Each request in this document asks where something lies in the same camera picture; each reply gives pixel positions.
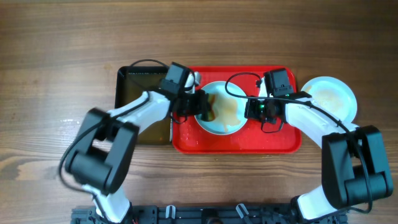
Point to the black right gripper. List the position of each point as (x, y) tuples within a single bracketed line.
[(250, 112)]

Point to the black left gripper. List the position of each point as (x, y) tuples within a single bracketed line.
[(201, 105)]

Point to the light blue plate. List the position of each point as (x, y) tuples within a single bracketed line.
[(333, 95), (227, 111), (262, 88)]

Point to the green yellow sponge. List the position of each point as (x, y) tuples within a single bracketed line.
[(210, 107)]

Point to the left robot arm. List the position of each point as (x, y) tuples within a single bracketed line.
[(100, 156)]

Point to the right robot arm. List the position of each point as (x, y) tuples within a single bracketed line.
[(355, 168)]

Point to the red plastic tray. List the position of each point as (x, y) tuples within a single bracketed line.
[(190, 138)]

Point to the black water tub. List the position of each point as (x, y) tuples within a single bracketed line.
[(127, 90)]

